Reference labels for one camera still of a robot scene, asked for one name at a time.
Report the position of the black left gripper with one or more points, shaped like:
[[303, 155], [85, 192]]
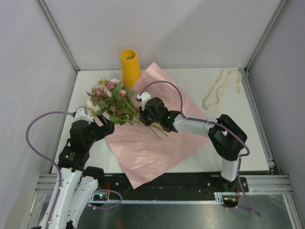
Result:
[[107, 128]]

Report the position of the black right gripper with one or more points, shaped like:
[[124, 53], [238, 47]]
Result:
[[143, 116]]

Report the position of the pink artificial flower bunch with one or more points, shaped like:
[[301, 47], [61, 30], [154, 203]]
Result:
[[113, 100]]

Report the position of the purple pink wrapping paper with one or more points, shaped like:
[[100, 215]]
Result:
[[136, 150]]

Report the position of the cream ribbon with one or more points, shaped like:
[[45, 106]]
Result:
[[219, 87]]

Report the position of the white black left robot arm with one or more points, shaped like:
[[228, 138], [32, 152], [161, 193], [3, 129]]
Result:
[[76, 183]]

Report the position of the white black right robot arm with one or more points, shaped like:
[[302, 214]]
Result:
[[226, 136]]

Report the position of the yellow cylindrical vase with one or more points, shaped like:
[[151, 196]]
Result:
[[130, 67]]

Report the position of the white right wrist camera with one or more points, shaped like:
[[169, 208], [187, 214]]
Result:
[[143, 98]]

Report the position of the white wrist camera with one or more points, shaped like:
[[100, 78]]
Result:
[[81, 113], [143, 98]]

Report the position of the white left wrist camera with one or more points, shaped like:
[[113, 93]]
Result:
[[81, 113]]

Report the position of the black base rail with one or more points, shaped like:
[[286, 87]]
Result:
[[175, 187]]

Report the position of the aluminium frame post left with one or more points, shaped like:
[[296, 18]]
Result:
[[57, 33]]

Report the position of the aluminium frame post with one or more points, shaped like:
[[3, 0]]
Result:
[[273, 22], [57, 33]]

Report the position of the aluminium frame post right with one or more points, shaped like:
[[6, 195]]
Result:
[[273, 22]]

